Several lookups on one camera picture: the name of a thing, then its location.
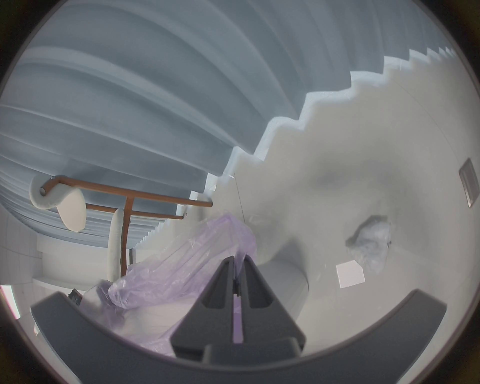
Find white curtain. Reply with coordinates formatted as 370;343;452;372
0;0;460;250

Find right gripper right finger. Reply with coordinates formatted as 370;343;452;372
241;254;307;356

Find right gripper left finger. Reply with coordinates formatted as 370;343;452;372
170;256;235;364

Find white paper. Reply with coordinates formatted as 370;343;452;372
345;215;393;277

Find white padded wooden chair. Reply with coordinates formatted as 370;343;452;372
29;174;214;283

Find white trash bin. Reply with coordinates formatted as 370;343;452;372
83;240;310;351

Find purple plastic bag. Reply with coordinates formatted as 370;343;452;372
80;212;258;357

